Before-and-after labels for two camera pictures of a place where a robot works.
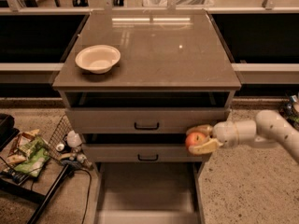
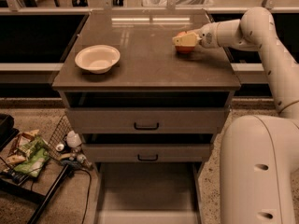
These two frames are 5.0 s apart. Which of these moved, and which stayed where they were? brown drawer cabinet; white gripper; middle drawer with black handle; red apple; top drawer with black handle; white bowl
Moved: white gripper; red apple
Stayed: top drawer with black handle; middle drawer with black handle; brown drawer cabinet; white bowl
